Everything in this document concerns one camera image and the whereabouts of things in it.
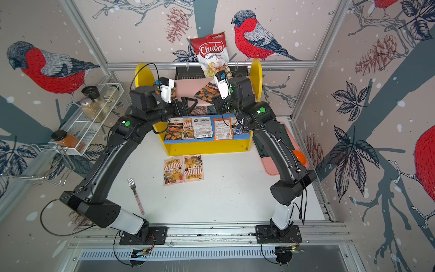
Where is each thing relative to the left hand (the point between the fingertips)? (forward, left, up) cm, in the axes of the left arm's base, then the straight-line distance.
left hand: (193, 98), depth 65 cm
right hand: (+3, -9, -1) cm, 10 cm away
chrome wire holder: (-19, +49, -13) cm, 54 cm away
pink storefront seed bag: (-9, +17, -46) cm, 50 cm away
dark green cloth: (+8, -34, -44) cm, 56 cm away
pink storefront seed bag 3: (+10, +8, -31) cm, 33 cm away
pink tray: (-6, -38, -43) cm, 58 cm away
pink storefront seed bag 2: (-7, +6, -45) cm, 46 cm away
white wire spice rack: (0, +49, -12) cm, 50 cm away
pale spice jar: (+17, +45, -11) cm, 49 cm away
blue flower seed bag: (+7, -22, -30) cm, 38 cm away
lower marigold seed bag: (+10, +17, -32) cm, 37 cm away
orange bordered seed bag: (+9, -11, -31) cm, 35 cm away
